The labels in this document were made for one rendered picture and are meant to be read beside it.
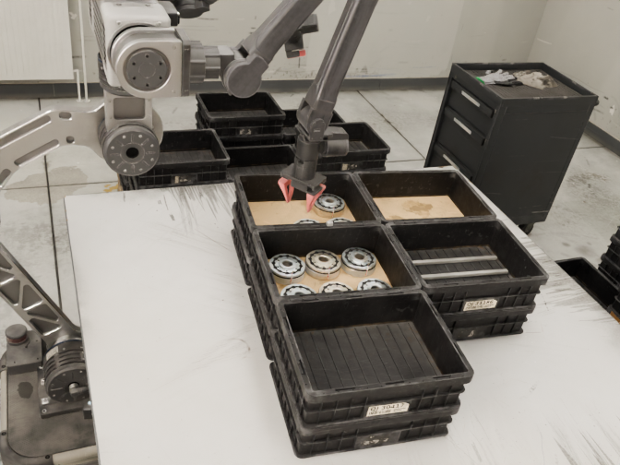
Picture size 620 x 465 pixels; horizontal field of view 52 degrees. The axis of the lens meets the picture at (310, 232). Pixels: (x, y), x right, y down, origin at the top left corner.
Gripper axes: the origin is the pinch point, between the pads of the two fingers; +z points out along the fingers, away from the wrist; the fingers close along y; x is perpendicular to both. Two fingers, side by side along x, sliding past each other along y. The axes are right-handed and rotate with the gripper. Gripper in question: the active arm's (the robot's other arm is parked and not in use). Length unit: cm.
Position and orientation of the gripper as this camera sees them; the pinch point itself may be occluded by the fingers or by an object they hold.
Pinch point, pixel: (299, 204)
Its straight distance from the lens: 165.1
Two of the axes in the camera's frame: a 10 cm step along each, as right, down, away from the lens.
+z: -1.4, 8.0, 5.8
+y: -8.5, -4.0, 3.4
